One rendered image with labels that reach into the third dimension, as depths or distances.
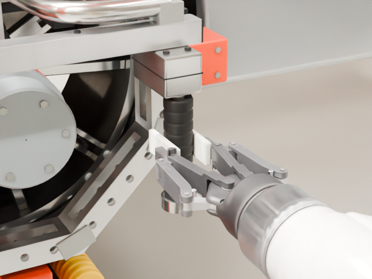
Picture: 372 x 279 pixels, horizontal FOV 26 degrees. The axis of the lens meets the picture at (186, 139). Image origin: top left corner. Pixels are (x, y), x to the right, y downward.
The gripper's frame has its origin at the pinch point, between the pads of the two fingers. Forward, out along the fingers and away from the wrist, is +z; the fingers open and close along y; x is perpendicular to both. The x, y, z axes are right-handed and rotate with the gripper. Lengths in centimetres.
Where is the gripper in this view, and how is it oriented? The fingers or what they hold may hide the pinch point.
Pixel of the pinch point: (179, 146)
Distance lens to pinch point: 97.6
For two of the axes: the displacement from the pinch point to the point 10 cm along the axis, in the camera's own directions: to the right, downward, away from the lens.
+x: 0.0, -9.1, -4.1
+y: 8.9, -1.9, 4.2
